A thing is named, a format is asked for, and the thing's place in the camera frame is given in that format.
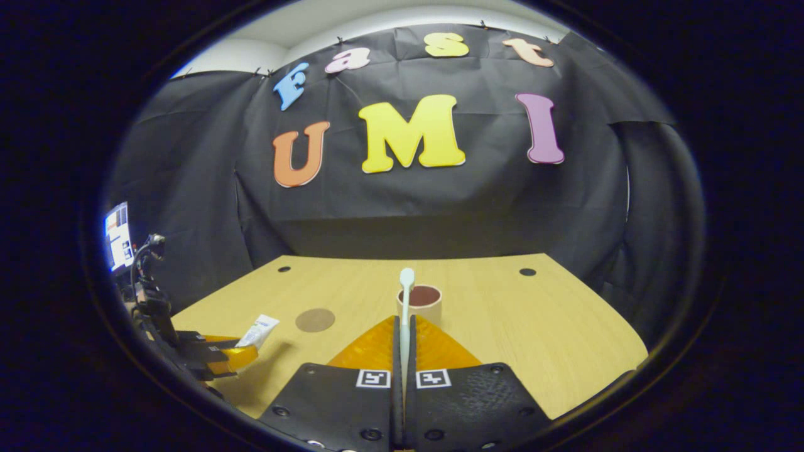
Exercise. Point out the black backdrop cloth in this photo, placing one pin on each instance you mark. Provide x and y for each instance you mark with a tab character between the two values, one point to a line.
440	207

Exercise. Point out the computer monitor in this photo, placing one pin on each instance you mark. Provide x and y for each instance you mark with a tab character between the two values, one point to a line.
118	237

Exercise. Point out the white toothbrush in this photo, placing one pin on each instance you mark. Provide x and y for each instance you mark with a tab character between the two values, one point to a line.
406	314

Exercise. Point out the round brown coaster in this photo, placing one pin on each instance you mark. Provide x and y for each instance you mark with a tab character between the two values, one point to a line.
315	320

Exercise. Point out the white toothpaste tube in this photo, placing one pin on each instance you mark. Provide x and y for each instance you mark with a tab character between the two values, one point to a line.
260	329

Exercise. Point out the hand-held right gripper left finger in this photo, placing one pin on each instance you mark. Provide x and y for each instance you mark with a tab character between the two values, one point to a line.
339	408

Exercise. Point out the beige cup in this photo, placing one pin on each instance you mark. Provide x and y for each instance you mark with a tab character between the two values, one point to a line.
426	307

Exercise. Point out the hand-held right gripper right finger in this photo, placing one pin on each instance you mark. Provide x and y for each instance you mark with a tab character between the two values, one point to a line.
465	408

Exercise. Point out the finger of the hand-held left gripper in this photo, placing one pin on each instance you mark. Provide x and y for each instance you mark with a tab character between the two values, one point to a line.
235	359
201	338

